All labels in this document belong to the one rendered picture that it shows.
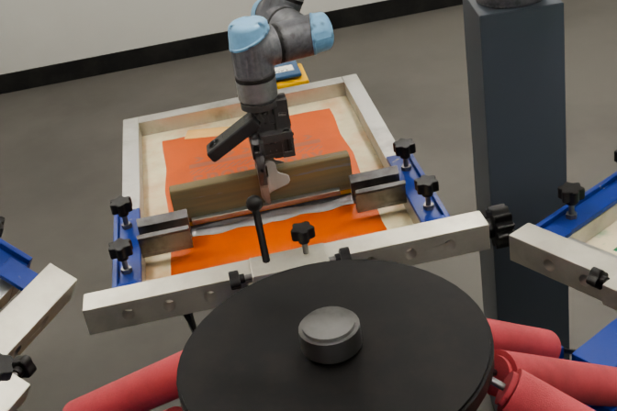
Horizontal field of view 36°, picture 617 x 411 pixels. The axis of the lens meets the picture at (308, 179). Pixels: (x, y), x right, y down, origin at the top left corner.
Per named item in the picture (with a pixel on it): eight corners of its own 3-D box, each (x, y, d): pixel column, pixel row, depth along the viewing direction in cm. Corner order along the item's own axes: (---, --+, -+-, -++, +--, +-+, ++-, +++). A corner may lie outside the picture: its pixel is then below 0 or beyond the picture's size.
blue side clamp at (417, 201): (388, 182, 199) (385, 152, 195) (412, 177, 199) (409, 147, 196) (428, 258, 172) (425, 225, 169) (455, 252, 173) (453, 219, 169)
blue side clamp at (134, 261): (121, 238, 194) (113, 208, 191) (146, 232, 195) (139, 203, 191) (120, 325, 168) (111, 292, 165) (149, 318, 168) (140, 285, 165)
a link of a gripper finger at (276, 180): (294, 204, 186) (286, 159, 183) (264, 209, 185) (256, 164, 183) (292, 198, 189) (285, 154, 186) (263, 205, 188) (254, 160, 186)
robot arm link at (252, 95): (237, 88, 175) (232, 72, 182) (241, 111, 177) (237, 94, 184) (277, 81, 175) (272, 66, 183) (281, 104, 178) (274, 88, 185)
